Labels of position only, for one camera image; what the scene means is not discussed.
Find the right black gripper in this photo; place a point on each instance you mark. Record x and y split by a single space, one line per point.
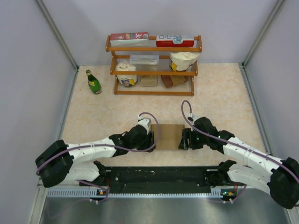
188 133

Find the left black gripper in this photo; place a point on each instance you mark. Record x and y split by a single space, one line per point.
149 140

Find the brown cardboard box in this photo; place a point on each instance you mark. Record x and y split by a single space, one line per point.
170 137

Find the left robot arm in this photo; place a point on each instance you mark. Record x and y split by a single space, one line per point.
63 163

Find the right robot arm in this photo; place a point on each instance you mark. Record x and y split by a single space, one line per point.
274 176

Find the red white carton box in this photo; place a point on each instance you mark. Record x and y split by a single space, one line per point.
174 41

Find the red silver foil box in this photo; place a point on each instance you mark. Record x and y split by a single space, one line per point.
129 39

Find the brown brick package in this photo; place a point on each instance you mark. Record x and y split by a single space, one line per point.
171 81

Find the tan cardboard block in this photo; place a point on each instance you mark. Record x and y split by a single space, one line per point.
148 80

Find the large white paper bag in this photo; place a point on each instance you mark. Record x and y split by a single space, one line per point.
181 61

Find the wooden three-tier shelf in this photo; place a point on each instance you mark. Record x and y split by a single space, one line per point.
162 68

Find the green glass bottle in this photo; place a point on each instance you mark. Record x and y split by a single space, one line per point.
93 83

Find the clear plastic container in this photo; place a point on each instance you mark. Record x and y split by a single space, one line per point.
144 59

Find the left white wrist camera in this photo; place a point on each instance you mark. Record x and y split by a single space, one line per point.
144 122

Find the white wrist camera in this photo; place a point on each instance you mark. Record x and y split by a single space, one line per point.
144 122
192 118

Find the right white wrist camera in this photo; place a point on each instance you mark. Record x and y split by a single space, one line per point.
192 118

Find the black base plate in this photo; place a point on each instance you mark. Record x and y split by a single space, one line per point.
182 179

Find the grey slotted cable duct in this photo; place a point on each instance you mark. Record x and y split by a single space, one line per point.
97 193

